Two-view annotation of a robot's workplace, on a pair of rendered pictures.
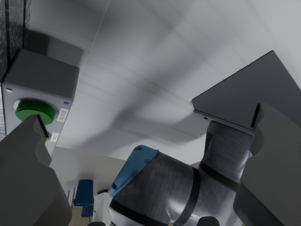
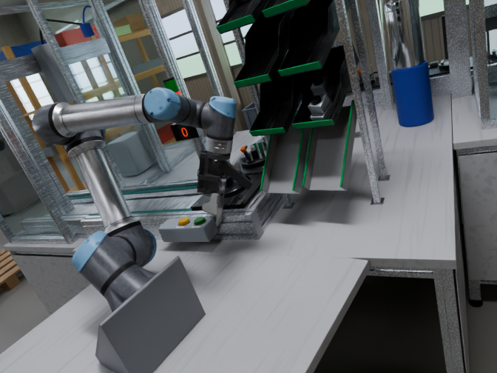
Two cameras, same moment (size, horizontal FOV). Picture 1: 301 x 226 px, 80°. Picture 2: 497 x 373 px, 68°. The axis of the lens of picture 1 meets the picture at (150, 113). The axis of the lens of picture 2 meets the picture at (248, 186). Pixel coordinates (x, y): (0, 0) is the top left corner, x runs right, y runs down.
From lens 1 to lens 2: 1.10 m
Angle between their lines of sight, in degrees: 79
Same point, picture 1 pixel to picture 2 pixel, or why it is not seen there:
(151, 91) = not seen: hidden behind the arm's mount
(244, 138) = not seen: hidden behind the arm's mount
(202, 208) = (126, 245)
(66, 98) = (204, 226)
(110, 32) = (219, 257)
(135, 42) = (214, 264)
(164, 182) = (143, 243)
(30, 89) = (209, 220)
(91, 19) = (224, 251)
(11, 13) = (230, 224)
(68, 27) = (222, 247)
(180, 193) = (136, 244)
